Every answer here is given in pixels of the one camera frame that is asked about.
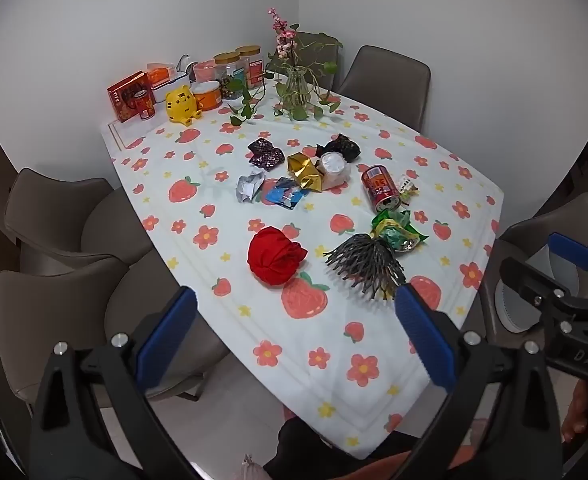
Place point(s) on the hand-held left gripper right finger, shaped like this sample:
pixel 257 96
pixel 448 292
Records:
pixel 424 335

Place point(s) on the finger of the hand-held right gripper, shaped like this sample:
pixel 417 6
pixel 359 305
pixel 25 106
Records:
pixel 534 280
pixel 571 251

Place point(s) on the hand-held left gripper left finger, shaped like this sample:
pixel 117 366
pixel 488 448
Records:
pixel 168 335

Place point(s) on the white trash bin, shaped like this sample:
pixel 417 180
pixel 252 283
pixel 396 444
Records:
pixel 519 305

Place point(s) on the blue blister packaging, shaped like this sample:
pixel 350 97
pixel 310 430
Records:
pixel 285 195

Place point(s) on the gold foil wrapper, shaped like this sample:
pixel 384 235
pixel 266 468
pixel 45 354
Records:
pixel 304 172

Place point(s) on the person's right hand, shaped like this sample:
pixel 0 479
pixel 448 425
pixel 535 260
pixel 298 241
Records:
pixel 576 412

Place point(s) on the grey foam fruit net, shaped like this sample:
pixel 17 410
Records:
pixel 364 267

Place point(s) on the green snack wrapper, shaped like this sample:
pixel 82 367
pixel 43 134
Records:
pixel 399 230

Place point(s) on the red crumpled cloth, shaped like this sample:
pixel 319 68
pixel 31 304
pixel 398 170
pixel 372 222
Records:
pixel 274 260

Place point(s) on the small clear candy wrapper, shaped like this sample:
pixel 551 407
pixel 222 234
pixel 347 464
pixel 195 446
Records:
pixel 408 186

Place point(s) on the red drink can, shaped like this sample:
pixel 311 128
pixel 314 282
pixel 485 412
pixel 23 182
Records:
pixel 380 187

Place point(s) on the person's dark pants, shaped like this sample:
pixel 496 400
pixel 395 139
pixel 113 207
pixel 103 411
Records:
pixel 314 447

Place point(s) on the crumpled white paper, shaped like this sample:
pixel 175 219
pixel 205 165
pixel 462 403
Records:
pixel 250 186

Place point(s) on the white plastic cup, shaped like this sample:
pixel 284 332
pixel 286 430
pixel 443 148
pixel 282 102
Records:
pixel 334 167

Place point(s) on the black crumpled plastic bag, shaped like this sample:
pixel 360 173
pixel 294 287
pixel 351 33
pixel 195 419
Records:
pixel 343 147

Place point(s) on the purple patterned wrapper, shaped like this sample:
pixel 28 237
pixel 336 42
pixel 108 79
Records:
pixel 265 152

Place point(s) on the small red tin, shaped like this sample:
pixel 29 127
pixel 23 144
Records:
pixel 146 106

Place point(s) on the yellow tiger toy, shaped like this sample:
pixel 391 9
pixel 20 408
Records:
pixel 181 105

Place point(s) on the orange round tub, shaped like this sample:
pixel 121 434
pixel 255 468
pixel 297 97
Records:
pixel 208 96

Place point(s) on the red gift box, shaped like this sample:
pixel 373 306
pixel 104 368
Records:
pixel 123 95

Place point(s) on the white storage box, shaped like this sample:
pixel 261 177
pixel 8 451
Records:
pixel 166 89

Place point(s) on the small patterned jar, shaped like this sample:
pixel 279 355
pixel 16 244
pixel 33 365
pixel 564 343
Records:
pixel 231 89

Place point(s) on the pink lidded container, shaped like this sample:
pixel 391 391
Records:
pixel 203 71

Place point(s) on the white tabletop device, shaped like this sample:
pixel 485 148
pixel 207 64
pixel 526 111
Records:
pixel 183 66

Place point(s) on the glass vase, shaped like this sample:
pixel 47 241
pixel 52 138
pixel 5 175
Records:
pixel 295 92

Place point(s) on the green vine plant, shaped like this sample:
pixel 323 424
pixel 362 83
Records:
pixel 321 67

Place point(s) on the pink flower sprig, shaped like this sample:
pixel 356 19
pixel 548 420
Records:
pixel 281 35

